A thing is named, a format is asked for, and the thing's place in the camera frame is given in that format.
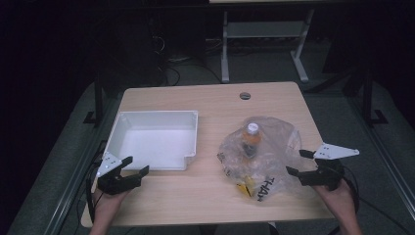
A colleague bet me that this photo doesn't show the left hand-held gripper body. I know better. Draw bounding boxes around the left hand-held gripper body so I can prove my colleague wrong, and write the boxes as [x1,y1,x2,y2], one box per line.
[96,151,145,196]

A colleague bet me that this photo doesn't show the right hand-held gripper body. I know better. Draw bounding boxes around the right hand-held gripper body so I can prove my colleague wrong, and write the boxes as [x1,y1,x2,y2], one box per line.
[298,142,360,192]

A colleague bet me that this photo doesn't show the clear plastic bag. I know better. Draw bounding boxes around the clear plastic bag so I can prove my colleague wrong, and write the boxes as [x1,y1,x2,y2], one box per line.
[216,116,311,204]

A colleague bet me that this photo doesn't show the orange juice bottle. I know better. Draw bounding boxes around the orange juice bottle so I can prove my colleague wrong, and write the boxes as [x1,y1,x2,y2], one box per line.
[240,121,263,160]

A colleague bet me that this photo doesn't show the person's left hand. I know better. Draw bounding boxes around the person's left hand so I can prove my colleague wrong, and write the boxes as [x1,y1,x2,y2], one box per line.
[92,188,130,217]

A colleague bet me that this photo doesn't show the person's right hand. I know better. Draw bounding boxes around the person's right hand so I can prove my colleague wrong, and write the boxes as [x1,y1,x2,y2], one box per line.
[314,180,355,213]

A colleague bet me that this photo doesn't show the white plastic bin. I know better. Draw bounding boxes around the white plastic bin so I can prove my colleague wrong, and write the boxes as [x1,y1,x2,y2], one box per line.
[103,110,200,172]

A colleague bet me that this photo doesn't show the yellow item in bag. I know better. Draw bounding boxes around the yellow item in bag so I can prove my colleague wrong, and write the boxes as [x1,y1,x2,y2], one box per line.
[236,175,257,199]

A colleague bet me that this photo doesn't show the black metal stand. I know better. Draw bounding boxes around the black metal stand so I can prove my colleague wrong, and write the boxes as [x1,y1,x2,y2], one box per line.
[357,67,390,129]
[82,77,106,128]

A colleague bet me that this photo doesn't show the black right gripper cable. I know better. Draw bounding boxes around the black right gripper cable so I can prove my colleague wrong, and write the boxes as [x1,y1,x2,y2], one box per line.
[341,165,413,235]

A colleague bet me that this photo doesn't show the black floor cables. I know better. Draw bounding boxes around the black floor cables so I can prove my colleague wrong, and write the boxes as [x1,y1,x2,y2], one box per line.
[153,32,223,86]

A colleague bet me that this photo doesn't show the white desk frame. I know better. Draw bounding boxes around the white desk frame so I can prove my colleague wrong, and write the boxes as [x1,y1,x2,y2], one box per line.
[208,0,316,84]

